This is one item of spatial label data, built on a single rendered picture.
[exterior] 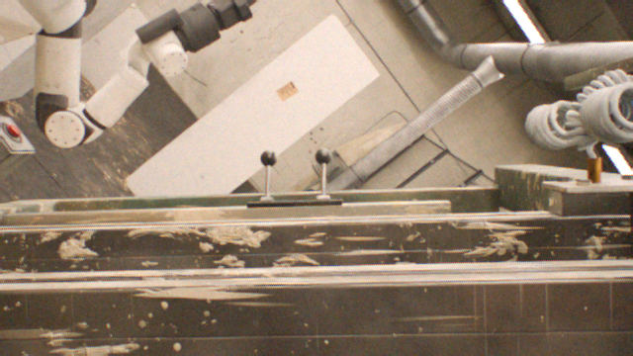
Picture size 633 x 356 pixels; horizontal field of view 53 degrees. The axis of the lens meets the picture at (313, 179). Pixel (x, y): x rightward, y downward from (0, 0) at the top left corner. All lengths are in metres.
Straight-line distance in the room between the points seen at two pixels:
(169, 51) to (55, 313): 0.94
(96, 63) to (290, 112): 2.14
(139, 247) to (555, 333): 0.52
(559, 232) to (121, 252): 0.53
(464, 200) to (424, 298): 1.14
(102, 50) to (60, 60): 4.85
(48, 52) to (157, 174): 3.69
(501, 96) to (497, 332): 9.41
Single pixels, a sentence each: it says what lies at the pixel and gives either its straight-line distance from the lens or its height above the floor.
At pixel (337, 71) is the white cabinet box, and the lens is 4.90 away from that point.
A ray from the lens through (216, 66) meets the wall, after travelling 9.33.
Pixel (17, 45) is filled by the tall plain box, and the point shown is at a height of 0.54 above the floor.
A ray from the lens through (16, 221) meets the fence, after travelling 1.51.
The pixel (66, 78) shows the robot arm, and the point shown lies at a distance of 1.43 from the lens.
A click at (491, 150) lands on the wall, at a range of 9.90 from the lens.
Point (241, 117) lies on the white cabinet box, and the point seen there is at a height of 1.03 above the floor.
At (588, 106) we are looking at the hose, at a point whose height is 1.83.
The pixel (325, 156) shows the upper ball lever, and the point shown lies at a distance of 1.37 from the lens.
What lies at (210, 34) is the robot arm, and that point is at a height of 1.49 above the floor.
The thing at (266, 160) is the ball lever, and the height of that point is 1.42.
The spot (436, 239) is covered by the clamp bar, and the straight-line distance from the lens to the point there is 0.78.
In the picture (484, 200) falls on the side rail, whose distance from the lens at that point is 1.59.
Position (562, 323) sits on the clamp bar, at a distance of 0.46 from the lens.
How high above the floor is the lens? 1.60
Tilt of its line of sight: 5 degrees down
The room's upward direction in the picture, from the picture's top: 52 degrees clockwise
